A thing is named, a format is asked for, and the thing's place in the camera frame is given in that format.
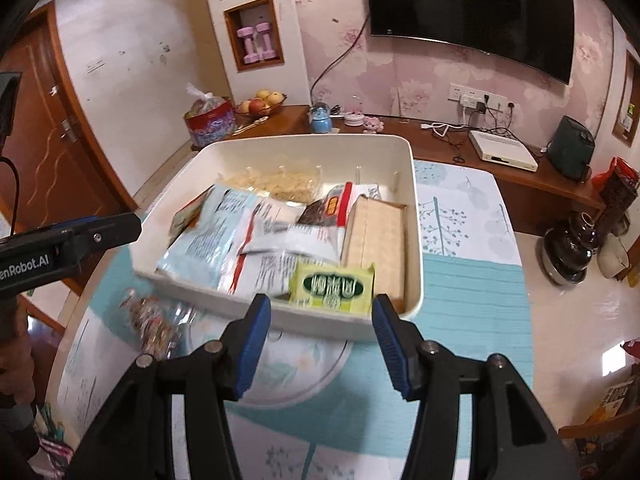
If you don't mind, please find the blue snow globe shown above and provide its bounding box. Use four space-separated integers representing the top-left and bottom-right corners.
309 102 333 134

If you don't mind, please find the green snack packet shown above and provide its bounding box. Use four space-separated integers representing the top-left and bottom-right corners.
288 260 376 317

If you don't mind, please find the small puffed rice bar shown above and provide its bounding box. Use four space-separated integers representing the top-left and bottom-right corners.
219 169 271 197

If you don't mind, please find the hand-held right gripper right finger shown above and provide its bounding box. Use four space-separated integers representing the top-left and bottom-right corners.
371 294 581 480

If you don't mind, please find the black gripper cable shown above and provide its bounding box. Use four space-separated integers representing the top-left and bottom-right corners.
0 156 22 237

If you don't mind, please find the white bucket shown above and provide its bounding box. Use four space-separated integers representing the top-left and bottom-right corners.
597 235 631 281

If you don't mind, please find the white charger cable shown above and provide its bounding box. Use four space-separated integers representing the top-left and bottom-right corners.
422 120 471 139

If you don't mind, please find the pink dumbbell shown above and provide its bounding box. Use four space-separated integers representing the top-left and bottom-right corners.
255 22 277 60
237 27 260 65

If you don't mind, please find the white wall socket panel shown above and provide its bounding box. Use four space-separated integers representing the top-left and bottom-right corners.
448 82 516 114

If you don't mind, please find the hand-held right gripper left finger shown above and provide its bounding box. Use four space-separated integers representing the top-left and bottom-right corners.
65 294 272 480

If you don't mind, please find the clear packet of brown crackers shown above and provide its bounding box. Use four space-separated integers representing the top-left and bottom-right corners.
172 197 207 237

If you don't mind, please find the red gift tin in bag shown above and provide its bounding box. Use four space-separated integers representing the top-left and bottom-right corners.
183 84 237 149

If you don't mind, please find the nut bar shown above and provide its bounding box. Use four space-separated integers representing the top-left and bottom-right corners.
140 317 197 362

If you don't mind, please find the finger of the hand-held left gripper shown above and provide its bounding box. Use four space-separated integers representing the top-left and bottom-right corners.
20 216 100 241
72 212 142 273

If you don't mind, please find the black television cable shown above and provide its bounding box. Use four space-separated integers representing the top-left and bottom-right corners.
309 15 371 106

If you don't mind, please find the clear red-striped snack packet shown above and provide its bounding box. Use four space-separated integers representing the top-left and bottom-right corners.
234 197 342 307

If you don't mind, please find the white plastic storage bin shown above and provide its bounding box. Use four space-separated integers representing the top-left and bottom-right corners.
131 134 425 344

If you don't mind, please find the light blue snack packet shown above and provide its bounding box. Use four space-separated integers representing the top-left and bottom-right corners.
156 184 262 292

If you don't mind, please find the white set-top box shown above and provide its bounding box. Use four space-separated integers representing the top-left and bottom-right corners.
468 129 540 173

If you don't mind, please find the dark green air fryer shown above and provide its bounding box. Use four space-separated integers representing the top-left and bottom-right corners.
547 115 596 181

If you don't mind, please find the wooden television cabinet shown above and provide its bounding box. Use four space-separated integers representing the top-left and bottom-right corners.
190 104 607 237

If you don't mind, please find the fruit bowl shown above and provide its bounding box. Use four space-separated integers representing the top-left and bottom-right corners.
234 89 288 119

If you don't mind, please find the dark red-yellow snack packet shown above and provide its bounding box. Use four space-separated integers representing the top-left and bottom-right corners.
299 182 354 229

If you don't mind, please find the pink round music box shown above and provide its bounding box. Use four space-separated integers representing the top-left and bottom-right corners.
343 96 365 127

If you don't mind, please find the brown wooden door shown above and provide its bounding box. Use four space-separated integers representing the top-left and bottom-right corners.
0 0 139 292

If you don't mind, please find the black flat television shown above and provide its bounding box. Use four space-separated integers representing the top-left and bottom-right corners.
362 0 575 85

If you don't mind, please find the beige cracker pack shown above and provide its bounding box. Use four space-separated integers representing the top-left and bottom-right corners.
342 195 409 311

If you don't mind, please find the dark brown tiered fountain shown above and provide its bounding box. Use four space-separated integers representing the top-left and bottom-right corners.
542 210 601 286

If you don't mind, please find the red bag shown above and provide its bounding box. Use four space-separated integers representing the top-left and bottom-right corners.
592 156 640 187

